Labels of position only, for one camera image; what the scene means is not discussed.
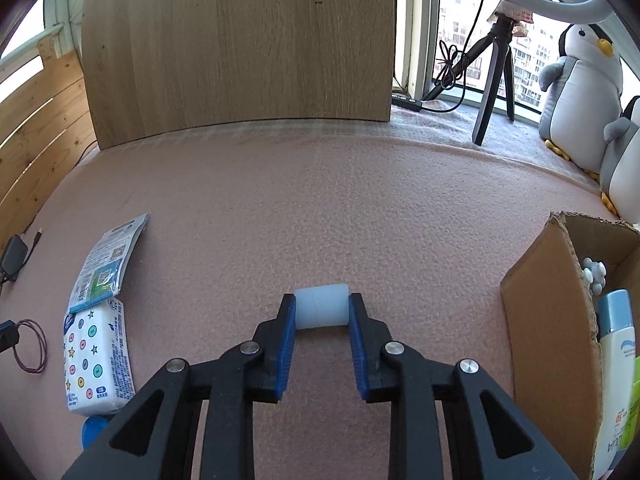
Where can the cardboard box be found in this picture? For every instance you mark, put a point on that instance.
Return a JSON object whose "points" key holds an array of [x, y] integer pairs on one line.
{"points": [[545, 335]]}

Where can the white bottle with blue cap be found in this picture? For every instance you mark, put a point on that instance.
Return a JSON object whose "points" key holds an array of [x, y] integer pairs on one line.
{"points": [[617, 360]]}

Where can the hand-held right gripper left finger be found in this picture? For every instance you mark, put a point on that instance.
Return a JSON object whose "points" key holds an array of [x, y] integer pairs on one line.
{"points": [[287, 345]]}

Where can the large penguin plush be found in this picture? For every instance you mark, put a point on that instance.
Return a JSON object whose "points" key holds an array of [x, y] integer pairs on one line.
{"points": [[580, 100]]}

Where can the blue-grey ball massage roller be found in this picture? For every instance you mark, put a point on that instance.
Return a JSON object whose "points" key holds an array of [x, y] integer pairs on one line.
{"points": [[595, 272]]}

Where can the dotted white tissue pack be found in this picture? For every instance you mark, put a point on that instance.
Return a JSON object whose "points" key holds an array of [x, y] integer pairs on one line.
{"points": [[97, 355]]}

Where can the grey fleece blanket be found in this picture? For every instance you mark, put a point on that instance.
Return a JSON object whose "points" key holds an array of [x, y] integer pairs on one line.
{"points": [[450, 130]]}

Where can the green package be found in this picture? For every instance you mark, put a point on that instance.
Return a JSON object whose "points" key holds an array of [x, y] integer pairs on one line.
{"points": [[637, 390]]}

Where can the black tripod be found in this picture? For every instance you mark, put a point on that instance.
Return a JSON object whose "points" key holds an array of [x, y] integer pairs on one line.
{"points": [[492, 85]]}

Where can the pine slat panel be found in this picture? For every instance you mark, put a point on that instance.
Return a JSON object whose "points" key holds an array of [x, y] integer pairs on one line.
{"points": [[45, 125]]}

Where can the small penguin plush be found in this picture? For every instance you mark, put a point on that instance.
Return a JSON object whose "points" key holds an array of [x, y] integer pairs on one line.
{"points": [[625, 160]]}

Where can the black power adapter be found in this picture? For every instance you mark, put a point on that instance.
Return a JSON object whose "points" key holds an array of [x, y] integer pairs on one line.
{"points": [[12, 260]]}

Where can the light oak board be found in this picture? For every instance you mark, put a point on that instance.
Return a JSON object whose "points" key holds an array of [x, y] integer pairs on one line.
{"points": [[240, 45]]}

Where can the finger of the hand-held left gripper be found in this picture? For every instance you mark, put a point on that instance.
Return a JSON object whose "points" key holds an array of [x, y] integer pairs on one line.
{"points": [[6, 336]]}

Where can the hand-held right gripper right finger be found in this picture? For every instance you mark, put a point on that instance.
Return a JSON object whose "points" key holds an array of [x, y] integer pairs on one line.
{"points": [[356, 345]]}

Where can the grey printed packet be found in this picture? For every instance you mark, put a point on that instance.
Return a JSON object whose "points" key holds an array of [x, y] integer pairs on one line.
{"points": [[105, 265]]}

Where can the translucent white cylinder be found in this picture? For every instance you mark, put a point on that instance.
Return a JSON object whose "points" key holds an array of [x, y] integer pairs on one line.
{"points": [[320, 305]]}

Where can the dark blue round item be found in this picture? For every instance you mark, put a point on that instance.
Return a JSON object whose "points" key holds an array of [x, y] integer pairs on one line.
{"points": [[94, 430]]}

